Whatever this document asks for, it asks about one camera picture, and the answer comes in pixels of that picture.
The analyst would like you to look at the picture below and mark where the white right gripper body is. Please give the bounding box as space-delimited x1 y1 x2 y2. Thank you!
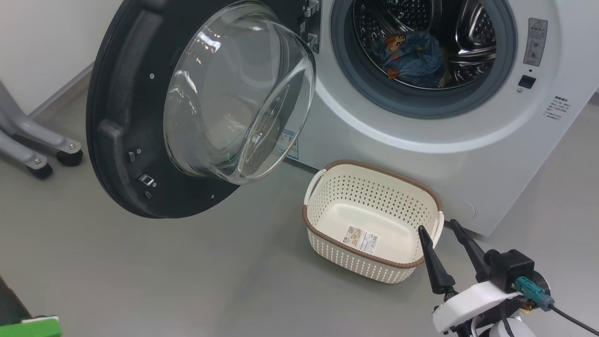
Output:
431 280 521 334

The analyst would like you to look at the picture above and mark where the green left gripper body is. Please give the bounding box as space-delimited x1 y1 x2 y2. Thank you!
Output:
0 316 63 337

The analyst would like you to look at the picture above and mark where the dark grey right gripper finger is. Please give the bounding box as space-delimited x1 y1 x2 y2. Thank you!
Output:
418 225 456 295
449 219 492 283

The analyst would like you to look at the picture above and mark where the blue cartoon print garment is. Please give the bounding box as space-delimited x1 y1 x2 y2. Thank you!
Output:
372 30 447 88

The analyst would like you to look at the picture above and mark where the black round glass washer door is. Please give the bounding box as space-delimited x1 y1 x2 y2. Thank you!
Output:
86 0 323 219

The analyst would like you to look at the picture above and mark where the white front-load washing machine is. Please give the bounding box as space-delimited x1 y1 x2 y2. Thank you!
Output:
283 0 599 237

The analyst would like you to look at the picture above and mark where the barcode sticker in basket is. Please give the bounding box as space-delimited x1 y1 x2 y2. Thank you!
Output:
343 226 380 254

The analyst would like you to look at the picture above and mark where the cream perforated laundry basket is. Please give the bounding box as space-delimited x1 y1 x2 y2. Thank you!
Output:
302 160 445 284

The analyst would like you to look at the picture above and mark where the grey rubber door gasket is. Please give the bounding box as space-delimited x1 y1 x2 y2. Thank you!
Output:
330 0 518 119

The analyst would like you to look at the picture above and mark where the metal washer door hinge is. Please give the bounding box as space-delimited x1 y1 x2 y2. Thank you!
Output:
298 0 321 53

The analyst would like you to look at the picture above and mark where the small printed text label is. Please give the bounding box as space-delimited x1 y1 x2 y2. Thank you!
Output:
544 96 570 121

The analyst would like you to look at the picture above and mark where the grey stand leg with caster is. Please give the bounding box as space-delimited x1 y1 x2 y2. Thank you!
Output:
0 129 53 180
0 80 84 167

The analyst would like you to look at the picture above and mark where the blue energy label sticker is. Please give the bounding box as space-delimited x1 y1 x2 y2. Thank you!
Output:
278 129 299 161

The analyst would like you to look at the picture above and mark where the grey warning sticker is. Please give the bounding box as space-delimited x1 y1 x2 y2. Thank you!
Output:
523 18 548 66

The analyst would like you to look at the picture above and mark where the stainless steel washer drum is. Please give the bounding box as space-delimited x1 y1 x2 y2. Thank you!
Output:
352 0 497 89

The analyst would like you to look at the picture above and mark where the teal connector with black cable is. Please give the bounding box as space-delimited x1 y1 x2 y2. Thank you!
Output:
515 276 599 337

